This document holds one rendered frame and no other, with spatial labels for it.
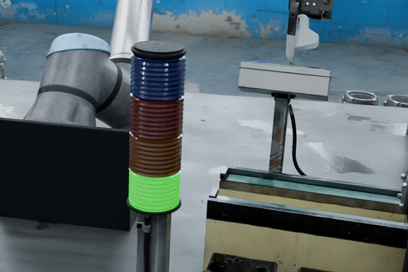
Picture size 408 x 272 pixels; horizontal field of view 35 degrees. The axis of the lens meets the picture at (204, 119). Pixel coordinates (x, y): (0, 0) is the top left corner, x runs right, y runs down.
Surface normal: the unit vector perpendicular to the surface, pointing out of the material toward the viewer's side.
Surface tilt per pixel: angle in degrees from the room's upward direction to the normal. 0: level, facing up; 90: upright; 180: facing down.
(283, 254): 90
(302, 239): 90
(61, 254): 0
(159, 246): 90
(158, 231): 90
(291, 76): 67
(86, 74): 58
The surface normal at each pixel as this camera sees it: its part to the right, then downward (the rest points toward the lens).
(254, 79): -0.18, -0.08
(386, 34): -0.07, 0.32
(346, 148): 0.05, -0.94
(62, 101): 0.18, -0.66
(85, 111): 0.80, -0.42
